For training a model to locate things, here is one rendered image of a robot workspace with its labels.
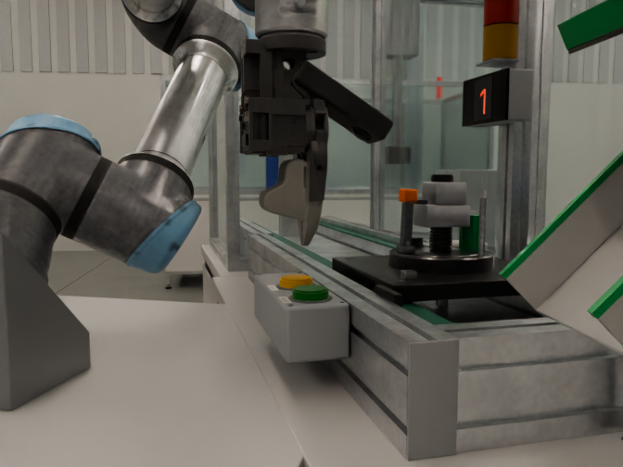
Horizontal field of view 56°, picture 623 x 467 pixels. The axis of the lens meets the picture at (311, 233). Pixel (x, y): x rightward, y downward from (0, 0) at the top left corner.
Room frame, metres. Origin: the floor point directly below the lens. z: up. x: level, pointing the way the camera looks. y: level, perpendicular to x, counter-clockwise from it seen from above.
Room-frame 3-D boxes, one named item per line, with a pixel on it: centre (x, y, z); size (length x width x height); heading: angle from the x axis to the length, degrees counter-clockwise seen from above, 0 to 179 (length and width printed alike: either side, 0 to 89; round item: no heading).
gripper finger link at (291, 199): (0.61, 0.02, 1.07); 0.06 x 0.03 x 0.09; 104
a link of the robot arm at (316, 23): (0.62, 0.02, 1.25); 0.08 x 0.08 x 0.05
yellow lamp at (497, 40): (0.88, -0.28, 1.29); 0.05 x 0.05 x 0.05
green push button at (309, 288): (0.63, 0.00, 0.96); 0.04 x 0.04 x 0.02
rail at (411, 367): (0.90, 0.01, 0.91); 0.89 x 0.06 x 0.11; 15
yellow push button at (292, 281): (0.70, 0.02, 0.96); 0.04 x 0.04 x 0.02
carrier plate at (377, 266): (0.80, -0.18, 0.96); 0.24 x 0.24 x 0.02; 15
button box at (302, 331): (0.70, 0.02, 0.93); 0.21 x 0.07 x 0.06; 15
